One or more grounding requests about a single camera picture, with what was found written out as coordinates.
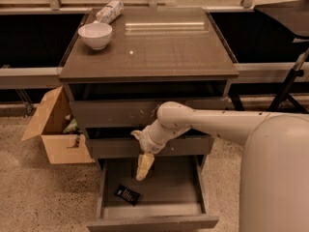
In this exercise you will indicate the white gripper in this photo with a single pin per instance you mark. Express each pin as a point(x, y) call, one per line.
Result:
point(149, 141)

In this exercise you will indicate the grey drawer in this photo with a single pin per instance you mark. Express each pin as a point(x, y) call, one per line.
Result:
point(106, 114)
point(129, 148)
point(172, 197)

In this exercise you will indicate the black rolling stand table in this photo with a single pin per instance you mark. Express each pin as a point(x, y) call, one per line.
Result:
point(270, 47)

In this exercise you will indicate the grey bottom drawer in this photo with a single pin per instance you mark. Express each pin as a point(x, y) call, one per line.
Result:
point(172, 197)

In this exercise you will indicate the grey middle drawer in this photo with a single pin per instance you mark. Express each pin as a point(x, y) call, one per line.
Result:
point(129, 148)

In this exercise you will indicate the black rxbar chocolate bar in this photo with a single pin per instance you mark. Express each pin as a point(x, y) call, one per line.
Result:
point(127, 194)

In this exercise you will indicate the grey top drawer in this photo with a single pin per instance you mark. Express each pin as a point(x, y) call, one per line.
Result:
point(106, 114)

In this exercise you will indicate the white blue snack bag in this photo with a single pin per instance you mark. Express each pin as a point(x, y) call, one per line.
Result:
point(110, 12)

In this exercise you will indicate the grey drawer cabinet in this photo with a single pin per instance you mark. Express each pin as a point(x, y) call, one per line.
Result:
point(155, 54)

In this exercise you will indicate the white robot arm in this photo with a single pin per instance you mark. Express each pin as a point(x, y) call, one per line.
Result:
point(274, 173)

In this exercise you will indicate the brown cardboard box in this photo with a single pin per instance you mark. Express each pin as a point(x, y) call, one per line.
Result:
point(49, 122)

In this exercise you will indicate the white ceramic bowl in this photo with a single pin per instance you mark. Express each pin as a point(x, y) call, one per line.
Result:
point(95, 35)

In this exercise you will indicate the items inside cardboard box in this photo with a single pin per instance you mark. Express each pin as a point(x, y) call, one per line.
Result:
point(73, 128)

